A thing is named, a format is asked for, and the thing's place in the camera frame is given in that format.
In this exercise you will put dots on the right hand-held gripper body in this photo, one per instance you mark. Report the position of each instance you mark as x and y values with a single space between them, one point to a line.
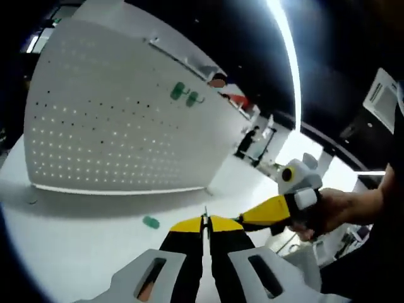
303 175

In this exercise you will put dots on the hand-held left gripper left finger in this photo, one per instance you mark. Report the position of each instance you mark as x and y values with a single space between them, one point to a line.
180 262

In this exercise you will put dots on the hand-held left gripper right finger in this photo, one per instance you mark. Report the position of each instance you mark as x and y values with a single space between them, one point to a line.
232 265

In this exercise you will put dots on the white perforated mounting plate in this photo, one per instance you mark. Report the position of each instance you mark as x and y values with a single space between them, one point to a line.
110 126

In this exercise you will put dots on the person's right hand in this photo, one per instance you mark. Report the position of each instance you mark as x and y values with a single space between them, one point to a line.
339 208

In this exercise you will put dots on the black stand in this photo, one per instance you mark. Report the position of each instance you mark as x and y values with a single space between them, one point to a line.
263 148

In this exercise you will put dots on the orange desk item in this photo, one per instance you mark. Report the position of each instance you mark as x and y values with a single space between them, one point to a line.
240 100

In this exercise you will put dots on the ceiling air vent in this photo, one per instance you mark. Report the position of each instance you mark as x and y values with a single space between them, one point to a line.
380 98

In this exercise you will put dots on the person's dark clothing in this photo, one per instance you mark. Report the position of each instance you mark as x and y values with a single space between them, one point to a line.
372 262

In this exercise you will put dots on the ceiling light strip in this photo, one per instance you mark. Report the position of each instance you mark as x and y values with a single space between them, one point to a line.
288 63

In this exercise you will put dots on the white office desk row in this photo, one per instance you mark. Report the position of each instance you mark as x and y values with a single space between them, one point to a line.
189 61

